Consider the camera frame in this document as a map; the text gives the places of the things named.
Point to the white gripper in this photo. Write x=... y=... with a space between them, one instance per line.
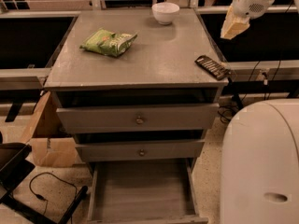
x=248 y=4

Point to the black rxbar chocolate bar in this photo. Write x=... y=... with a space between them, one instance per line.
x=215 y=69

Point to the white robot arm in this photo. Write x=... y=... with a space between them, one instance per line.
x=260 y=165

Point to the grey top drawer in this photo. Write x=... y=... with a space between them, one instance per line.
x=137 y=118

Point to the grey drawer cabinet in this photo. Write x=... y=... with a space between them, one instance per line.
x=158 y=69

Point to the grey middle drawer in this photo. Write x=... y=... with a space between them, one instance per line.
x=140 y=150

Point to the grey open bottom drawer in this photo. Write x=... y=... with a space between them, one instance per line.
x=143 y=192

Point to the white ceramic bowl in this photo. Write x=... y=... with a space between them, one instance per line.
x=165 y=12

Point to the black table leg stand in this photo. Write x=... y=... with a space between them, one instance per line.
x=238 y=101

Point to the green snack bag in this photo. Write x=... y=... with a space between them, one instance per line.
x=108 y=43

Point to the brown cardboard box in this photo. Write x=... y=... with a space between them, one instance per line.
x=51 y=147

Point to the black chair left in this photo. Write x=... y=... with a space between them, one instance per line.
x=49 y=191

